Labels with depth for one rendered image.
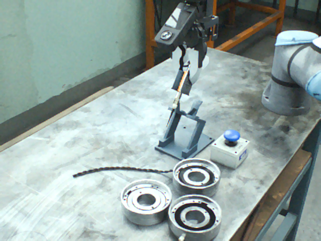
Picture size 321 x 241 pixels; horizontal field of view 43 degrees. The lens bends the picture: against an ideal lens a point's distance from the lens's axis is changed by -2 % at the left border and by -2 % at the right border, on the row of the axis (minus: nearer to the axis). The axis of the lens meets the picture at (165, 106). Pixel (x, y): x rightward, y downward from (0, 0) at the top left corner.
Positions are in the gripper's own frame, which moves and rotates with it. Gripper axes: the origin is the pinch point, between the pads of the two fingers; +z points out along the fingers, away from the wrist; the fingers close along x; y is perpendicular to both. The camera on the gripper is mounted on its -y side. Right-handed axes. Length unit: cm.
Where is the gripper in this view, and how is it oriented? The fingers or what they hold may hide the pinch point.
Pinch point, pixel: (185, 78)
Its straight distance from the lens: 97.1
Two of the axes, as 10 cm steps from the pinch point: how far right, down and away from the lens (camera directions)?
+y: 6.2, -3.9, 6.9
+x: -7.9, -3.2, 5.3
